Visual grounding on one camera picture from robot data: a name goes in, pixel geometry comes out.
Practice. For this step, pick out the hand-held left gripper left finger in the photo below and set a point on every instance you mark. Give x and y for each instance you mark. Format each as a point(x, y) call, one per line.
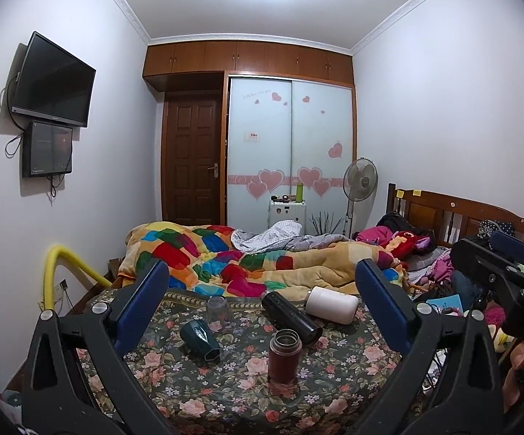
point(146, 303)

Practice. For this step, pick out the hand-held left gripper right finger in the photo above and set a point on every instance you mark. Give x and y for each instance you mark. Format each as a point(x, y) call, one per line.
point(385, 304)

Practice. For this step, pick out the bundle of dark twigs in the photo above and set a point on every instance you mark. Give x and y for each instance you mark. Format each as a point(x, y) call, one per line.
point(324, 225)

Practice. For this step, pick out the grey checked cloth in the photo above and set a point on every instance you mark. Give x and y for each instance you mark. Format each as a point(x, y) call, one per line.
point(266, 238)

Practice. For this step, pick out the standing electric fan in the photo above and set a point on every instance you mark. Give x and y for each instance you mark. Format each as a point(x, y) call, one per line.
point(359, 181)

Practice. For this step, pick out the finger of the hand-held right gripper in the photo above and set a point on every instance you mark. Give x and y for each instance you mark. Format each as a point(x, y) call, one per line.
point(511, 243)
point(484, 265)

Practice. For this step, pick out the brown wooden door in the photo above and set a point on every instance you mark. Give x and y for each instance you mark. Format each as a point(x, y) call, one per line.
point(193, 158)

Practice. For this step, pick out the wooden overhead cabinet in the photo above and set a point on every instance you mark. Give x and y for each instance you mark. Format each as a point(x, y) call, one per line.
point(248, 61)

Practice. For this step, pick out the sliding wardrobe with heart stickers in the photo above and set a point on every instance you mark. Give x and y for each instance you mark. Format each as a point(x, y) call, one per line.
point(289, 145)

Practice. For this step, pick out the black clothing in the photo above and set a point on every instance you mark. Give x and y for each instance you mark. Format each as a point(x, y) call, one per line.
point(395, 222)

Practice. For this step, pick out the green bottle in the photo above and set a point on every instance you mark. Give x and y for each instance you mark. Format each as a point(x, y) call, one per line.
point(299, 193)

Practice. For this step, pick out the blue notebook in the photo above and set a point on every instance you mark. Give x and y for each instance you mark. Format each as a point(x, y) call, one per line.
point(447, 302)

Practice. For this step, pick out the wall power socket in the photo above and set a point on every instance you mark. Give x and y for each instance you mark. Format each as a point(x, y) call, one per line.
point(63, 286)

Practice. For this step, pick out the pink clothing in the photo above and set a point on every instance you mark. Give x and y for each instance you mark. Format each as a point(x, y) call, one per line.
point(373, 235)

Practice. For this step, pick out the dark dotted bag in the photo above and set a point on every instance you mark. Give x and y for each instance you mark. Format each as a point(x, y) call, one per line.
point(495, 229)

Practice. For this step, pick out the clear glass cup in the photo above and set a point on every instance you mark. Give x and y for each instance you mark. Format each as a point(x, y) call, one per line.
point(218, 310)

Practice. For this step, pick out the dark floral bed sheet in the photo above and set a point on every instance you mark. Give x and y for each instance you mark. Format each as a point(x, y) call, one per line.
point(243, 389)

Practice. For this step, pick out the wall-mounted black television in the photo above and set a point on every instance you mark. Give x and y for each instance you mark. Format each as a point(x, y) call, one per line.
point(53, 82)

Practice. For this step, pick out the white thermos bottle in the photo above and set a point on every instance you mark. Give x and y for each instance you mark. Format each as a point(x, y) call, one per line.
point(332, 304)

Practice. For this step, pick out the colourful patchwork quilt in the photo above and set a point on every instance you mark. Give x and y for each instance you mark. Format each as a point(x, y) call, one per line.
point(225, 263)

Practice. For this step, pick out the small wall-mounted monitor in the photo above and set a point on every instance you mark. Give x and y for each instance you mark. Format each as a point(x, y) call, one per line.
point(46, 147)

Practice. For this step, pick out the yellow foam tube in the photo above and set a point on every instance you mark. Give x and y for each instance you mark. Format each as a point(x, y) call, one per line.
point(64, 267)

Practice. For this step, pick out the red-brown thermos bottle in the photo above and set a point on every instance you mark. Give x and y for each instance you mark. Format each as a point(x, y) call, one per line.
point(283, 357)

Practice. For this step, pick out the red plush toy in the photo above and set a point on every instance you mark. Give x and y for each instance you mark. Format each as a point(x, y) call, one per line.
point(409, 241)

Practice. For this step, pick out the dark teal cup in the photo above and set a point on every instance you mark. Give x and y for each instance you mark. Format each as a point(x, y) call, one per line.
point(200, 333)

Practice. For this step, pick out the wooden bed headboard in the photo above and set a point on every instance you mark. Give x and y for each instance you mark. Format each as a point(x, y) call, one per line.
point(447, 215)

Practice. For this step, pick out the black thermos bottle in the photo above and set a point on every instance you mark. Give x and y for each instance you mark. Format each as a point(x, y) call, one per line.
point(291, 318)

